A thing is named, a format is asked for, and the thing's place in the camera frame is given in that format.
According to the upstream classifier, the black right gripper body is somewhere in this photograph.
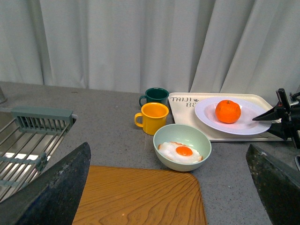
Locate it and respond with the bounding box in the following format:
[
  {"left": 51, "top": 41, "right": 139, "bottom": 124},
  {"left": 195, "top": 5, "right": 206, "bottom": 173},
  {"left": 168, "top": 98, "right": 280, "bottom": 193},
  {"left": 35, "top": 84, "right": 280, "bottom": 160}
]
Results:
[{"left": 276, "top": 88, "right": 300, "bottom": 149}]

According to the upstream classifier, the yellow mug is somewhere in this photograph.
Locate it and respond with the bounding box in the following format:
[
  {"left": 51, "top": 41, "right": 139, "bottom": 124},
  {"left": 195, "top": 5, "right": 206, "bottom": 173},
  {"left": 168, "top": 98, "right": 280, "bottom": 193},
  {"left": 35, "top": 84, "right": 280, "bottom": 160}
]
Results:
[{"left": 134, "top": 102, "right": 169, "bottom": 135}]

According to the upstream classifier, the wooden tray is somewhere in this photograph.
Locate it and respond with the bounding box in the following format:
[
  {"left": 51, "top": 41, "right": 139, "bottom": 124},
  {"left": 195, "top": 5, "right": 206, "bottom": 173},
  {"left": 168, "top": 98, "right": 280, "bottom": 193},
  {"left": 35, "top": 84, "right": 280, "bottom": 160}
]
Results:
[{"left": 73, "top": 165, "right": 208, "bottom": 225}]

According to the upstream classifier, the fried egg toy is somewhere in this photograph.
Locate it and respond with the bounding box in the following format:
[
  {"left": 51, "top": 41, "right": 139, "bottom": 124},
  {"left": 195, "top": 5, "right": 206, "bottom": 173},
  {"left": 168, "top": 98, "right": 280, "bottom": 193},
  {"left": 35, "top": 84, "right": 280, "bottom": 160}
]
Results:
[{"left": 158, "top": 142, "right": 203, "bottom": 164}]

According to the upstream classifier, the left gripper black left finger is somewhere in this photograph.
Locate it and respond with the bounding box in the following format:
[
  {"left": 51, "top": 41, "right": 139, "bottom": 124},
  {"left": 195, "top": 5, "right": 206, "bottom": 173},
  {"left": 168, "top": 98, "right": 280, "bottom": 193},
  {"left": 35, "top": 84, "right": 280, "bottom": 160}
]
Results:
[{"left": 0, "top": 142, "right": 91, "bottom": 225}]

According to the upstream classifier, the orange mandarin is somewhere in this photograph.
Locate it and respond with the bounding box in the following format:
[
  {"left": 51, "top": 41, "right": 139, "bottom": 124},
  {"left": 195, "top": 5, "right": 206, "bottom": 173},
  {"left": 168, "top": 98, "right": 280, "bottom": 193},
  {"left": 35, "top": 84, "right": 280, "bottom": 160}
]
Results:
[{"left": 215, "top": 99, "right": 241, "bottom": 124}]

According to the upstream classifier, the white plate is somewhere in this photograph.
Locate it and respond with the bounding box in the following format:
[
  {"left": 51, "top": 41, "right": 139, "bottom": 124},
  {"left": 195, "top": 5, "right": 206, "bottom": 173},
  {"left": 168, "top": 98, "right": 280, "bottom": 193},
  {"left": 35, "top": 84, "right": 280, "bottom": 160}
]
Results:
[{"left": 195, "top": 97, "right": 272, "bottom": 135}]

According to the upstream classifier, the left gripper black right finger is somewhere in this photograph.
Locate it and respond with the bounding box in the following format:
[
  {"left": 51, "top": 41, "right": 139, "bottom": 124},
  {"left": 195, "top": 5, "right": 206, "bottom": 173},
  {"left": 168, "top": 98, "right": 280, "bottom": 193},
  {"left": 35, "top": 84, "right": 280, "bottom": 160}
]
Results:
[{"left": 246, "top": 144, "right": 300, "bottom": 225}]

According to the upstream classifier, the beige bear tray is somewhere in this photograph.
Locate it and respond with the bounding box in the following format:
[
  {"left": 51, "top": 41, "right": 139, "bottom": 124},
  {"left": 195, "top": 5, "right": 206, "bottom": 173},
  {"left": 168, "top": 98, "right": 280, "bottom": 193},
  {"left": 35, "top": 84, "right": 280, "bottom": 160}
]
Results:
[{"left": 168, "top": 92, "right": 282, "bottom": 142}]

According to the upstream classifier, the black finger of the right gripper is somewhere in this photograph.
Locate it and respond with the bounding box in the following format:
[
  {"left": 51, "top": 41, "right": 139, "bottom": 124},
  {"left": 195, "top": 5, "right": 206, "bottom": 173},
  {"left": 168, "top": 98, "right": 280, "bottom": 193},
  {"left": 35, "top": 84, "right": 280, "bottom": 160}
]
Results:
[
  {"left": 267, "top": 123, "right": 290, "bottom": 140},
  {"left": 252, "top": 107, "right": 279, "bottom": 121}
]

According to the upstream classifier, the grey curtain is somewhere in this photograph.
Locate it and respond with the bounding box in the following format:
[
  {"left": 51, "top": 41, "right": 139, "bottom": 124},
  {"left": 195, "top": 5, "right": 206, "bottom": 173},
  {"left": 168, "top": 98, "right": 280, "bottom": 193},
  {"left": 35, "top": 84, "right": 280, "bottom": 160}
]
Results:
[{"left": 0, "top": 0, "right": 300, "bottom": 103}]

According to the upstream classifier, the dark green mug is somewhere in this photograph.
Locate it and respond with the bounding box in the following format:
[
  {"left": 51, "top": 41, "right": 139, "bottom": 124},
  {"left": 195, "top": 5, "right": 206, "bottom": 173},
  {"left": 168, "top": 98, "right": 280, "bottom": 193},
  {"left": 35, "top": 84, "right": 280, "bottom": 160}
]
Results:
[{"left": 139, "top": 87, "right": 169, "bottom": 107}]

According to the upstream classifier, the light green bowl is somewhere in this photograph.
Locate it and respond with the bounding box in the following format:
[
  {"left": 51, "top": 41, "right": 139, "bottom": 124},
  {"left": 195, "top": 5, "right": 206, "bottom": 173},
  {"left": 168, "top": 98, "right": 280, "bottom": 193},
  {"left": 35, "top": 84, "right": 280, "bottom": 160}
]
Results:
[{"left": 153, "top": 124, "right": 211, "bottom": 172}]

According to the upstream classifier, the green sink drying rack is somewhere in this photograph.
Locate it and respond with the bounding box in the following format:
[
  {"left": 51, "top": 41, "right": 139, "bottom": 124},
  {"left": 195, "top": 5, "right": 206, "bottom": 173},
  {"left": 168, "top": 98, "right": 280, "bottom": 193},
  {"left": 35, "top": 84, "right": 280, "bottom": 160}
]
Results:
[{"left": 0, "top": 106, "right": 76, "bottom": 201}]

